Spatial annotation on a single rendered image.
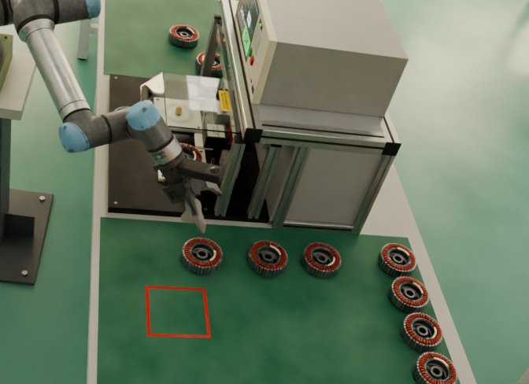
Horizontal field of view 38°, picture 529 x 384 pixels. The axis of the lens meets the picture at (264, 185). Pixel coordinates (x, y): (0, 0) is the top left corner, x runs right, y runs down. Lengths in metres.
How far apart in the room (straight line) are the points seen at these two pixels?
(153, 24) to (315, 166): 1.12
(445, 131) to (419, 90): 0.37
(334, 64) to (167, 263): 0.70
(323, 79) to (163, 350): 0.82
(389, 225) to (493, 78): 2.72
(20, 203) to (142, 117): 1.48
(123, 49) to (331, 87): 1.00
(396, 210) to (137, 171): 0.83
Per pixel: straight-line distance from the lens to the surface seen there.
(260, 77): 2.07
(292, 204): 2.27
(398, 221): 2.51
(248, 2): 2.31
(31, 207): 3.27
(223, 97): 2.20
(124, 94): 2.63
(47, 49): 2.03
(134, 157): 2.39
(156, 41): 2.96
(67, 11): 2.13
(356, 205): 2.32
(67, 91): 1.97
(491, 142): 4.48
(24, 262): 3.07
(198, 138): 2.33
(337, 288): 2.22
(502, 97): 4.93
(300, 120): 2.12
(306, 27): 2.12
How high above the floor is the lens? 2.34
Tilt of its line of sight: 41 degrees down
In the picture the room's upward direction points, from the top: 18 degrees clockwise
